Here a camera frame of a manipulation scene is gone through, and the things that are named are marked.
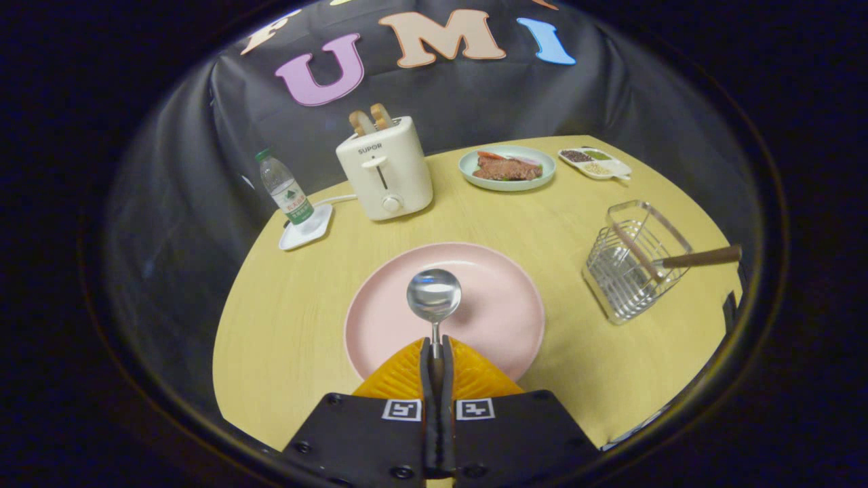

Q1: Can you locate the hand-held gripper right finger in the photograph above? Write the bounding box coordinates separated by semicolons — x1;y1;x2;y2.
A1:
441;337;601;488

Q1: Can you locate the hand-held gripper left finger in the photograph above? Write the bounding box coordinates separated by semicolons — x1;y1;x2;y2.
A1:
281;337;438;488

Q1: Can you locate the wooden handled metal spoon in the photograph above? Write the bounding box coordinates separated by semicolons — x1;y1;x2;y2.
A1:
406;268;463;401

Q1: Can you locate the wooden handled metal fork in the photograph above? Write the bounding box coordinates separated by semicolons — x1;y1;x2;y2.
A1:
612;224;743;282

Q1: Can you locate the pink plate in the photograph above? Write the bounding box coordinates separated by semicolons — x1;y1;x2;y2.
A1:
344;242;546;384

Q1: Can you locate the clear cutlery holder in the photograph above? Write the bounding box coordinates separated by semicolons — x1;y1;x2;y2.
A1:
581;200;694;326

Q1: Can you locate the white square coaster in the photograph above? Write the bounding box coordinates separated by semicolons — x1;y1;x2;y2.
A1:
279;203;334;251

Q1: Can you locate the pale green plate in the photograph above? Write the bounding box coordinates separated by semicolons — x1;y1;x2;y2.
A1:
458;144;557;192

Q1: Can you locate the white toaster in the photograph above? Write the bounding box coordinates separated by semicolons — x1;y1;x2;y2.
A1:
336;115;434;222

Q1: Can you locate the brown meat slice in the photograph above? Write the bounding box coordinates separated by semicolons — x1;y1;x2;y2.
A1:
473;157;543;182

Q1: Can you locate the clear water bottle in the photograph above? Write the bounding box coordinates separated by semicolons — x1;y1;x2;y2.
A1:
255;149;315;225

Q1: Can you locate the white divided grain dish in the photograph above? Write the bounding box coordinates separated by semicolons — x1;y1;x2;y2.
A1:
558;147;633;182

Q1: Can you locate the black backdrop cloth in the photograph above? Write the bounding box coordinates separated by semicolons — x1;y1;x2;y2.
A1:
102;0;767;434

